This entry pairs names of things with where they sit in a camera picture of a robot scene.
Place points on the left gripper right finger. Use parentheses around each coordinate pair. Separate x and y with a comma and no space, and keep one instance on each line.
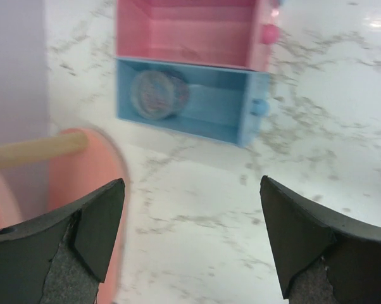
(320,255)

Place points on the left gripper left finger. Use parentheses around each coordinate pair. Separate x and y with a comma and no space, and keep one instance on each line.
(63,255)

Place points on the clear paperclip jar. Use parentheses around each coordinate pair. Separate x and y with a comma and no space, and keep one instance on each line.
(159,94)

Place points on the pastel four-compartment drawer organizer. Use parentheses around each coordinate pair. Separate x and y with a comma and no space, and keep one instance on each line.
(221,47)

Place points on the pink three-tier shelf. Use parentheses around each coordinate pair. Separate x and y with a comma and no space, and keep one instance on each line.
(80,161)

